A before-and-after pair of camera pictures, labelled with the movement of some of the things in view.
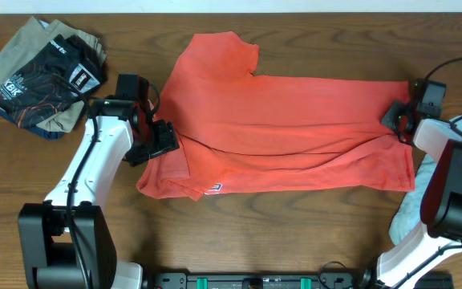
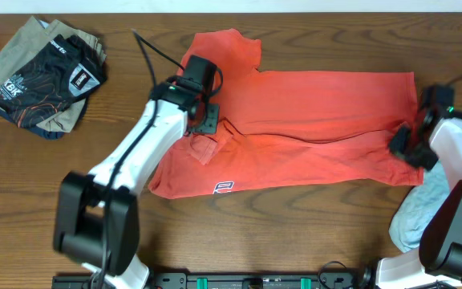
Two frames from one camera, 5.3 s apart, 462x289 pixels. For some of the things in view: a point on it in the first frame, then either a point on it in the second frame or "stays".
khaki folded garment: (22, 43) stays
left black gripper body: (162, 139) to (208, 123)
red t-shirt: (240, 133) stays
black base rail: (260, 280) stays
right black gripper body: (393, 117) to (400, 145)
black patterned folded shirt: (62, 73) stays
